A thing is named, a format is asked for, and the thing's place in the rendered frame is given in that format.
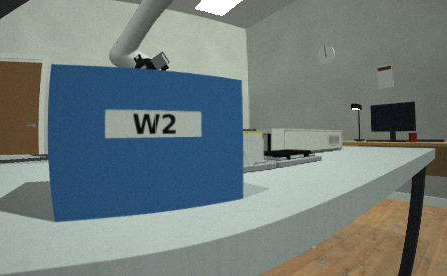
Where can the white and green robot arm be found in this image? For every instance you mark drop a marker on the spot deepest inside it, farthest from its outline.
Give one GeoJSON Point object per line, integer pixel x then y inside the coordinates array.
{"type": "Point", "coordinates": [126, 47]}

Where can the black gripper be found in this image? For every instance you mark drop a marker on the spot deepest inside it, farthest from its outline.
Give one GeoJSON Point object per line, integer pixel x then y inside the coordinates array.
{"type": "Point", "coordinates": [141, 63]}

